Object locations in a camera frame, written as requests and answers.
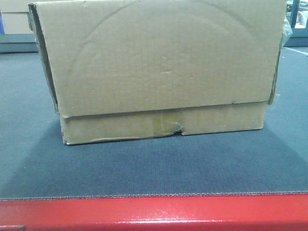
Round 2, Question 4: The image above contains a brown cardboard carton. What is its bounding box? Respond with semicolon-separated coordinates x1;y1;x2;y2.
29;0;286;145

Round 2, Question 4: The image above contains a grey conveyor belt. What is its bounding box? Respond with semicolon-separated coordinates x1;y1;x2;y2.
0;48;308;200

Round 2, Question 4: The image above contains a background cardboard box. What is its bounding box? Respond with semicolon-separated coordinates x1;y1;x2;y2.
0;0;33;34

